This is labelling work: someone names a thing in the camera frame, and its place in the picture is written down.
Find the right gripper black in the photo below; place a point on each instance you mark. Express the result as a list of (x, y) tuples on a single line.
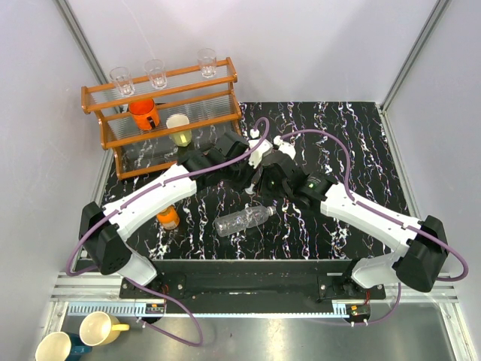
[(264, 191)]

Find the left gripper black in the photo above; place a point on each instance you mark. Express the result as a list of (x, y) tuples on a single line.
[(247, 182)]

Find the clear plastic bottle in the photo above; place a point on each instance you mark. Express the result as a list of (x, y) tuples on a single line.
[(242, 220)]

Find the orange bottle cap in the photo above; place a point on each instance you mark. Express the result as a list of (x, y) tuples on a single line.
[(167, 215)]

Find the orange juice bottle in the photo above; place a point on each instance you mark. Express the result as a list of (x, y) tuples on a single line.
[(170, 225)]

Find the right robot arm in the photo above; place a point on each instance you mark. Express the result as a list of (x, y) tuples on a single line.
[(417, 247)]

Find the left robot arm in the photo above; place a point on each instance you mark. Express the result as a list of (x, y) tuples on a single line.
[(104, 231)]

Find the orange wooden shelf rack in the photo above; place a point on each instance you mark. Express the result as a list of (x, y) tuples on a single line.
[(189, 103)]

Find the orange mug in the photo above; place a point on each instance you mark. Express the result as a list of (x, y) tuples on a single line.
[(145, 114)]

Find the right clear glass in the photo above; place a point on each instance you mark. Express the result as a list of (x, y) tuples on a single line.
[(207, 62)]

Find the clear glass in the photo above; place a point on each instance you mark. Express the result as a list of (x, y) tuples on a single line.
[(207, 62), (122, 80), (155, 70)]

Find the middle clear glass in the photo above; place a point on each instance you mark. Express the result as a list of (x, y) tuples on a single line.
[(155, 70)]

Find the left clear glass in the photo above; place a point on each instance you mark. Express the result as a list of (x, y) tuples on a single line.
[(122, 80)]

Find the yellow mug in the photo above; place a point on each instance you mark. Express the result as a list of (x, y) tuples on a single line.
[(100, 328)]

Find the cream blue mug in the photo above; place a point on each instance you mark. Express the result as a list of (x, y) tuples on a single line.
[(61, 346)]

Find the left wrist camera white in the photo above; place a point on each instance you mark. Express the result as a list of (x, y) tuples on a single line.
[(264, 148)]

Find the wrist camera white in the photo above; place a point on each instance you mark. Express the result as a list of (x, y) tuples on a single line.
[(264, 148), (284, 147)]

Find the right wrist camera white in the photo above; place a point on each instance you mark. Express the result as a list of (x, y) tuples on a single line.
[(284, 147)]

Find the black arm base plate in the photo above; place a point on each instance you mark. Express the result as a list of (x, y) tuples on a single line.
[(278, 284)]

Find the aluminium front rail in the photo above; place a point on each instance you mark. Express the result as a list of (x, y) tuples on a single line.
[(96, 288)]

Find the grey slotted cable duct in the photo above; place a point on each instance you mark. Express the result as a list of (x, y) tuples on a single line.
[(152, 310)]

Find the corner aluminium post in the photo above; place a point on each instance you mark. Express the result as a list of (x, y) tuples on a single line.
[(74, 27), (419, 44)]

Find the right corner aluminium post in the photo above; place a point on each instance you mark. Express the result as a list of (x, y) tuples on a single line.
[(419, 44)]

